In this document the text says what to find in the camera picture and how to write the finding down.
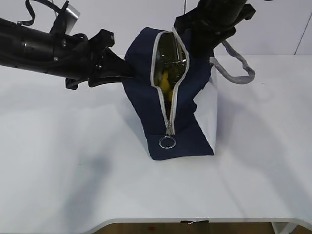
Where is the navy blue lunch bag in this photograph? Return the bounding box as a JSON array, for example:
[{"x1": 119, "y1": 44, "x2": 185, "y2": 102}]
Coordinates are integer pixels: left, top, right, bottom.
[{"x1": 122, "y1": 27, "x2": 255, "y2": 161}]

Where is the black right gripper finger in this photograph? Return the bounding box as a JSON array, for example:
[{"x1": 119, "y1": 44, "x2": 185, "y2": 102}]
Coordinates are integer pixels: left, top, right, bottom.
[{"x1": 189, "y1": 26, "x2": 227, "y2": 58}]

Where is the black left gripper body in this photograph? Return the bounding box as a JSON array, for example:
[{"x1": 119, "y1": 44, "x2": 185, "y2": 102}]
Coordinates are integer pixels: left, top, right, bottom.
[{"x1": 65, "y1": 29, "x2": 115, "y2": 90}]

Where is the black tape on table edge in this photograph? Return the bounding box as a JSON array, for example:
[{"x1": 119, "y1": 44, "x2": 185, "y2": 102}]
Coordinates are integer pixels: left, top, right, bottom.
[{"x1": 180, "y1": 220, "x2": 209, "y2": 225}]

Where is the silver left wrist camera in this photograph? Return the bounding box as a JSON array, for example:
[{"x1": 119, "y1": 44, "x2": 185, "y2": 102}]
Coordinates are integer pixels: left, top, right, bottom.
[{"x1": 50, "y1": 0, "x2": 80, "y2": 35}]

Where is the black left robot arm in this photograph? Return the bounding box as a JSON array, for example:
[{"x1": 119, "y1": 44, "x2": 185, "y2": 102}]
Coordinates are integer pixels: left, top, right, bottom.
[{"x1": 0, "y1": 19, "x2": 135, "y2": 90}]

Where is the yellow banana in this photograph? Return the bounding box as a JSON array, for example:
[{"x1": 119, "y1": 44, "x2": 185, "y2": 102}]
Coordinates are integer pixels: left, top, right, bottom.
[{"x1": 159, "y1": 71, "x2": 173, "y2": 101}]

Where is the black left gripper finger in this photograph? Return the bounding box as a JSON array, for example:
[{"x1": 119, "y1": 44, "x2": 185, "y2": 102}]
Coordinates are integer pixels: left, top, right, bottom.
[
  {"x1": 102, "y1": 48, "x2": 136, "y2": 78},
  {"x1": 87, "y1": 75, "x2": 134, "y2": 88}
]

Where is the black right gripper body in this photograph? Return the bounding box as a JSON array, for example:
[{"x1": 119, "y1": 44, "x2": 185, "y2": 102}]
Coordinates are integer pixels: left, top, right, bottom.
[{"x1": 174, "y1": 0, "x2": 256, "y2": 37}]

